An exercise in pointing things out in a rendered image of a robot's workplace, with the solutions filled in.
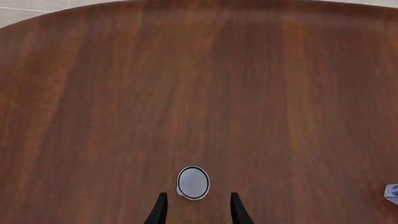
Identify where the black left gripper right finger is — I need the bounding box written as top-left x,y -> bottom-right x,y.
230,192 -> 256,224

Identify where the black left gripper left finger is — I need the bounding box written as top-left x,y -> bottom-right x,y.
143,192 -> 169,224

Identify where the round silver tin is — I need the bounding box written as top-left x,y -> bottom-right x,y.
175,165 -> 211,202

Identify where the blue and white box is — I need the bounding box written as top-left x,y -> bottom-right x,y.
384,183 -> 398,198

